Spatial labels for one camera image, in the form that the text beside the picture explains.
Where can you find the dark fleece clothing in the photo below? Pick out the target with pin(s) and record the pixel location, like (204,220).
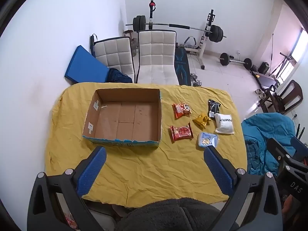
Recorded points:
(173,215)

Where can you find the wide white padded chair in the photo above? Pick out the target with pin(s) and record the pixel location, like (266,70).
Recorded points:
(156,57)

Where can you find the black tripod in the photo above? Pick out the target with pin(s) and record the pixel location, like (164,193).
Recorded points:
(284,62)

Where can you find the red snack packet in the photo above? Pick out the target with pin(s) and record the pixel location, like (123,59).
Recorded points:
(181,132)

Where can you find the red wrapper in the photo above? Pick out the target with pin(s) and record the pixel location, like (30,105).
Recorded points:
(69,222)

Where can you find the pair of shoes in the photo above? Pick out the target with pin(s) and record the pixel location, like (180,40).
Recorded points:
(261,93)

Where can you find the dark blue cloth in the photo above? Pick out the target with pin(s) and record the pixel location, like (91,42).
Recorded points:
(118,76)

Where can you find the narrow white padded chair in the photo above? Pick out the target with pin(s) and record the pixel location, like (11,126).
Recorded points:
(115,53)

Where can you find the chrome dumbbell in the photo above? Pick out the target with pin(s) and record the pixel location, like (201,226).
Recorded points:
(195,80)

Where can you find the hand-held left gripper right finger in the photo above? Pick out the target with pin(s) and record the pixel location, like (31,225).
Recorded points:
(217,170)

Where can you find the yellow snack packet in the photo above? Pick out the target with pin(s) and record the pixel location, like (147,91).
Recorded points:
(201,120)

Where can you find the white barbell rack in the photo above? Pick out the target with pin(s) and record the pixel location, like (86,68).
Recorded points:
(204,41)

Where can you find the orange cartoon snack packet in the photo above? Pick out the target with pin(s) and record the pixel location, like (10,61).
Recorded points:
(182,110)

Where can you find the cardboard box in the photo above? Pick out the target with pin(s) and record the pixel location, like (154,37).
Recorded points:
(125,119)

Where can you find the yellow tablecloth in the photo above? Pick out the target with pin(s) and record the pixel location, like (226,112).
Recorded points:
(154,168)

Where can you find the teal blanket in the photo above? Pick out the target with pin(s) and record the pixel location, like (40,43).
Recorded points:
(262,134)

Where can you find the black exercise board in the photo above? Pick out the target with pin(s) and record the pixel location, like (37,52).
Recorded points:
(263,77)

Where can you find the white pouch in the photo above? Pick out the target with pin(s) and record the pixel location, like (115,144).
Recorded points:
(223,124)

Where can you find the black weight bench pad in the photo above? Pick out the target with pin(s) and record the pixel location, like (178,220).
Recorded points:
(181,66)

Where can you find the black snack packet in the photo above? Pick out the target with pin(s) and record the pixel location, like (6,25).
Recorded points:
(213,106)

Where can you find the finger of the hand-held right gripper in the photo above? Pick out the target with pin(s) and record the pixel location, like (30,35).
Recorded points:
(276,148)
(300,146)

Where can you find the short barbell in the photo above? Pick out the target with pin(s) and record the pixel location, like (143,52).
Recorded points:
(234,60)

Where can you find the blue foam mat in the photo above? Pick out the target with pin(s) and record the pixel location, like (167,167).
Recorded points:
(86,66)

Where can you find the light blue tissue packet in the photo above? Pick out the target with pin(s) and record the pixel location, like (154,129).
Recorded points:
(208,140)

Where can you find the long barbell with black plates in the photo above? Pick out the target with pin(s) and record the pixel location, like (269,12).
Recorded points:
(215,32)

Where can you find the black canister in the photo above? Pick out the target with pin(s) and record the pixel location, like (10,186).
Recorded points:
(264,67)

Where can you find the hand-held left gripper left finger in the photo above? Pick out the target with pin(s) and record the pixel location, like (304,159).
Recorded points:
(92,170)

